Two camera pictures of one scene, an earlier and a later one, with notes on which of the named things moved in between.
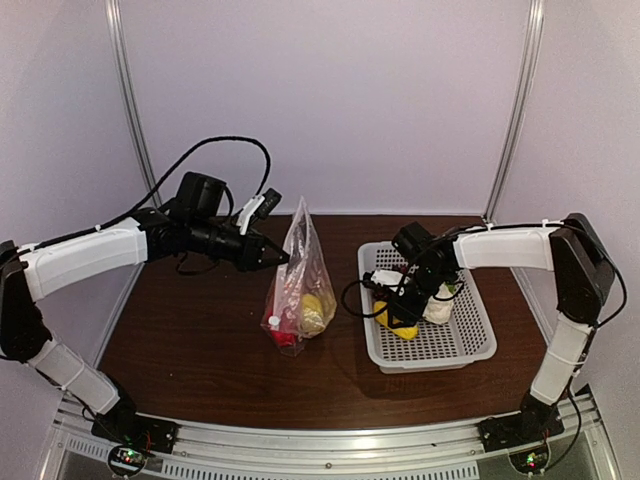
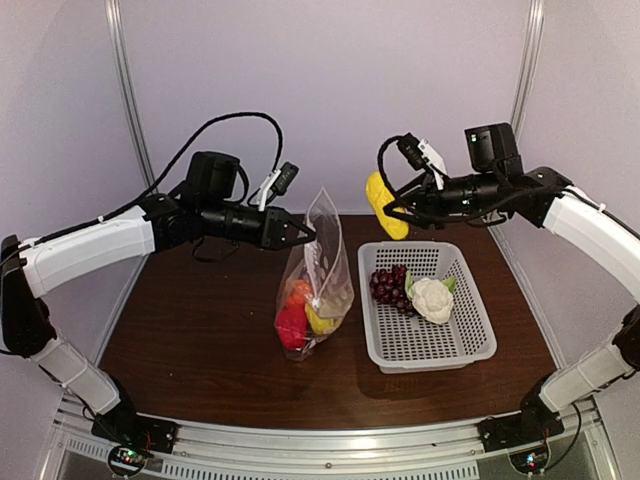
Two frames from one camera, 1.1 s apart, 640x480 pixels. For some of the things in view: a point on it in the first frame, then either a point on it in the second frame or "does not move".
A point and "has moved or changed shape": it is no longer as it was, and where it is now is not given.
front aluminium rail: x=225 y=451 does not move
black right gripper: x=409 y=312 → x=425 y=197
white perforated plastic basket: x=469 y=336 does not move
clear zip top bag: x=300 y=305 has moved or changed shape
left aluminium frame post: x=126 y=83 does not move
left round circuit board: x=126 y=461 does not move
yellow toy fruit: x=406 y=332 → x=379 y=196
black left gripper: x=248 y=256 → x=274 y=222
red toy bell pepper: x=281 y=338 → x=292 y=327
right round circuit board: x=531 y=459 does not move
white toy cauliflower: x=439 y=311 does not move
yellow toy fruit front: x=312 y=318 has moved or changed shape
